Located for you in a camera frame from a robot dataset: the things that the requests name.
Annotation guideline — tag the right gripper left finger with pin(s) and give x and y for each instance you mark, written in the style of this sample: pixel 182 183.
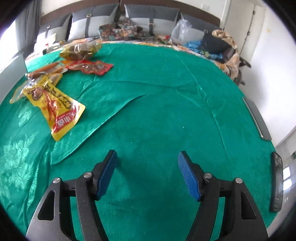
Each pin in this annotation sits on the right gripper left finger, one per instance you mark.
pixel 52 219

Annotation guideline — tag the grey pillow far right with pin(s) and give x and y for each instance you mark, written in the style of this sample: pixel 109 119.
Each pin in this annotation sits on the grey pillow far right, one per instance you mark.
pixel 198 29

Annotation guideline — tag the brown headboard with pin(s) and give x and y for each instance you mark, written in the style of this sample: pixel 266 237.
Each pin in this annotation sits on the brown headboard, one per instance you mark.
pixel 48 15

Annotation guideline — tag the green satin tablecloth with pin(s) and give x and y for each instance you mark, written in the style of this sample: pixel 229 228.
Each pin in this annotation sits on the green satin tablecloth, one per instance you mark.
pixel 153 103

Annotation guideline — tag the clear plastic bag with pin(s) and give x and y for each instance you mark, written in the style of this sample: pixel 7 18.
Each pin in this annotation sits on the clear plastic bag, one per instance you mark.
pixel 180 32

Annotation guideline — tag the grey phone on table edge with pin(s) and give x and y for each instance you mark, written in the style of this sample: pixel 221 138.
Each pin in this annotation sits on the grey phone on table edge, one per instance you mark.
pixel 258 119

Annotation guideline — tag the olive bag of brown snacks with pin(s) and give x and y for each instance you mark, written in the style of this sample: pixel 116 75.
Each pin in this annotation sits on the olive bag of brown snacks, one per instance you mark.
pixel 81 51

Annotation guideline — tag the black bag on bed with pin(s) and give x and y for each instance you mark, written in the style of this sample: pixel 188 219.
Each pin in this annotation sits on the black bag on bed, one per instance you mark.
pixel 213 45

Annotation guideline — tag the grey pillow far left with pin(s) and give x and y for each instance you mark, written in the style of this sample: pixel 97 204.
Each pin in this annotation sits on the grey pillow far left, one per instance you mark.
pixel 53 32

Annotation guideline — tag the sausage packet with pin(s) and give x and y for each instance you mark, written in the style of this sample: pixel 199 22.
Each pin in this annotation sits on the sausage packet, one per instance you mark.
pixel 56 67

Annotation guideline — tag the black phone on table edge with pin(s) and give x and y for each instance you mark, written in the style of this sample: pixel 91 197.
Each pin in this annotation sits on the black phone on table edge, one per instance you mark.
pixel 277 183

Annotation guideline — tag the grey curtain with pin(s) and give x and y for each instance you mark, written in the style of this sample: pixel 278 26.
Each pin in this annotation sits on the grey curtain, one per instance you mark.
pixel 27 27

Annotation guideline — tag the yellow-rimmed clear snack bag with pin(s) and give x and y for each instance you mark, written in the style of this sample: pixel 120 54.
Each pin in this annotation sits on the yellow-rimmed clear snack bag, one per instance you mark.
pixel 31 81

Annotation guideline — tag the beige floral blanket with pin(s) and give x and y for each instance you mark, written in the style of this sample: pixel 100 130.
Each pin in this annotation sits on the beige floral blanket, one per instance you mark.
pixel 230 65

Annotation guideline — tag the yellow red cartoon snack packet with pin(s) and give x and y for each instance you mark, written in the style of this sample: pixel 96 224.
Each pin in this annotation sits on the yellow red cartoon snack packet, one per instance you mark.
pixel 61 112

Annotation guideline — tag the red spicy snack packet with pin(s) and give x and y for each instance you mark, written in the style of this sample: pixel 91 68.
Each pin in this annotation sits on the red spicy snack packet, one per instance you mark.
pixel 89 67

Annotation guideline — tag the floral patterned folded cloth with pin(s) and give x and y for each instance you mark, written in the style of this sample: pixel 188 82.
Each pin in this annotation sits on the floral patterned folded cloth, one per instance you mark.
pixel 121 30

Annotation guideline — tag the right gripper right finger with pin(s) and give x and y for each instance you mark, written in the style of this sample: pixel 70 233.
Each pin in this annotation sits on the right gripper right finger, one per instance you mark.
pixel 241 218

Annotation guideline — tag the grey pillow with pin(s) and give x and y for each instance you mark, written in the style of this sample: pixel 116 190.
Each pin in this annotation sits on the grey pillow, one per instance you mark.
pixel 86 22
pixel 198 29
pixel 154 20
pixel 53 32

